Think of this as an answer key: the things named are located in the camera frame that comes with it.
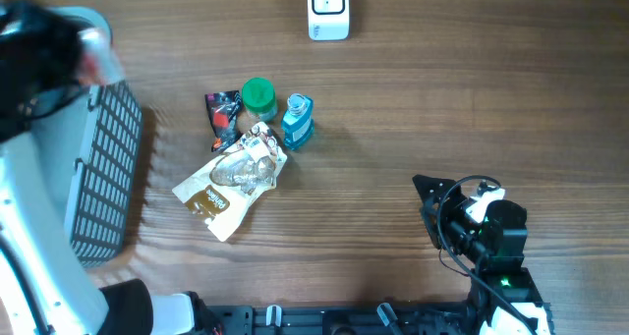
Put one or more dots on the black red packaged item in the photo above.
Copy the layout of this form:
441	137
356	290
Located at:
223	109

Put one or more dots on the dried mushroom snack bag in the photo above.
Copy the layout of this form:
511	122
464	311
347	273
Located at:
222	191

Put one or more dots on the blue mouthwash bottle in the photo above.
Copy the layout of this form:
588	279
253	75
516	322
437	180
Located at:
297	122

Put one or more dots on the grey plastic basket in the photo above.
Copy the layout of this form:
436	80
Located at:
88	151

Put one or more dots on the green lid jar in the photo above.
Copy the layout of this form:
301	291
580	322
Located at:
259	99

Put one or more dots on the white barcode scanner box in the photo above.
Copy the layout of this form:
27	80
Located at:
329	20

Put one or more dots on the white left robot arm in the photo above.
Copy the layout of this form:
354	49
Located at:
44	287

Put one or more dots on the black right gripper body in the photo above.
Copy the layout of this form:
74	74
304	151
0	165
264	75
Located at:
458	229

